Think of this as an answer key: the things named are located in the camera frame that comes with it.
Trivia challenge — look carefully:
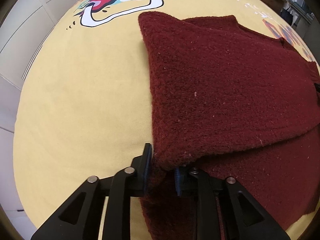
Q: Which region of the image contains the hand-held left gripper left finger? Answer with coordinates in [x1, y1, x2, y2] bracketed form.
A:
[30, 143, 153, 240]

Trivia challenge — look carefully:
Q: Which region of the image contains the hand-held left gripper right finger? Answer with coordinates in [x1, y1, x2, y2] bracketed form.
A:
[174, 166, 292, 240]

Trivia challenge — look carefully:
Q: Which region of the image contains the dark red knit sweater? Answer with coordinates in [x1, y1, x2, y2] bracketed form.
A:
[138, 11, 320, 240]

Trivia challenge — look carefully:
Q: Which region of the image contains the yellow dinosaur printed blanket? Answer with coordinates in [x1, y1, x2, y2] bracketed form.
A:
[14, 0, 320, 240]

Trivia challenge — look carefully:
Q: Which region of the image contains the white wardrobe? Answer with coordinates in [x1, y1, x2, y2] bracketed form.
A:
[0, 0, 85, 133]

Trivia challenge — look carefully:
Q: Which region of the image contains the dark blue bag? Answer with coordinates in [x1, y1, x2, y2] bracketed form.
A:
[280, 5, 295, 27]

